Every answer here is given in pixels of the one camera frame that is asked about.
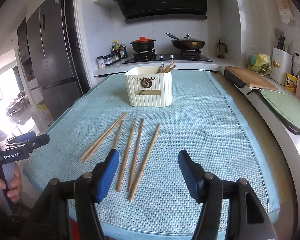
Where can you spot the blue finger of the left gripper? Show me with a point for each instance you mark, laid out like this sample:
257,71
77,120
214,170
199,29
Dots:
35,143
22,138

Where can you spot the white knife block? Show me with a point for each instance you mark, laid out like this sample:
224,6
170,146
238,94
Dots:
281,62

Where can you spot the yellow green cloth bundle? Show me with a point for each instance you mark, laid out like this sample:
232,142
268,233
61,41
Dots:
260,63

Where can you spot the wooden chopstick four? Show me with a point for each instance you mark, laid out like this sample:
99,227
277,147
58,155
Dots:
135,155

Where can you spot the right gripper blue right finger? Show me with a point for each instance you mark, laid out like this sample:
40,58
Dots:
206,189

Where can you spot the black range hood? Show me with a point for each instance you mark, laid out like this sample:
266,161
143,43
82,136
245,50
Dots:
138,10

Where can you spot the yellow snack packet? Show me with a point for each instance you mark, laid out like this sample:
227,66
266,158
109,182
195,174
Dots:
290,83

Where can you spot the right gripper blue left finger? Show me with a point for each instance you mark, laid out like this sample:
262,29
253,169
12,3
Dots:
90,189

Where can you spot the wooden chopstick one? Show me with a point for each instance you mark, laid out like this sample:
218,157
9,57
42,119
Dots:
102,137

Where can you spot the wooden cutting board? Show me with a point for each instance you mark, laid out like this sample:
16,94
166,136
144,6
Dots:
241,77

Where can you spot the black wok glass lid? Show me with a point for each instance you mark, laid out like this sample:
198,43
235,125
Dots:
186,43

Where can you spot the sauce bottles group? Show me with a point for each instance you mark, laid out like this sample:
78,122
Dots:
119,49

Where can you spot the person's left hand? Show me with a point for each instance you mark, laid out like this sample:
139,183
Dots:
15,193

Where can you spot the black pot red lid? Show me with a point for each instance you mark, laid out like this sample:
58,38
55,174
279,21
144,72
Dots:
143,44

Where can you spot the white spice jar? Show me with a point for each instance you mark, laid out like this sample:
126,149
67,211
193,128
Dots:
100,62

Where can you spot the light blue woven mat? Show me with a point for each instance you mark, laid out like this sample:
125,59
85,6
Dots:
154,202

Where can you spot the grey double door refrigerator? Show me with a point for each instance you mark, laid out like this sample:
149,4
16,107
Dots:
52,50

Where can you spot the wooden chopstick six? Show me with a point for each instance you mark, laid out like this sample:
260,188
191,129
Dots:
166,68

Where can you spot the black gas stove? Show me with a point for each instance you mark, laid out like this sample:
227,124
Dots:
182,55

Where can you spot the dark glass kettle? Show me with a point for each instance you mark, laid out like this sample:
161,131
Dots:
221,49

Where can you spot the wooden chopstick five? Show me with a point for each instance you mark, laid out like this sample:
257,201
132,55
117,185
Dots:
143,164

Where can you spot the wooden chopstick three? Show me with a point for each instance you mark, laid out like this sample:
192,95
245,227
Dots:
125,156

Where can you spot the green cutting board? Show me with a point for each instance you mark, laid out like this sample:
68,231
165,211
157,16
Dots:
285,107

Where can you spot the cream ribbed utensil holder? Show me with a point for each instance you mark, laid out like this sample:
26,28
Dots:
146,87

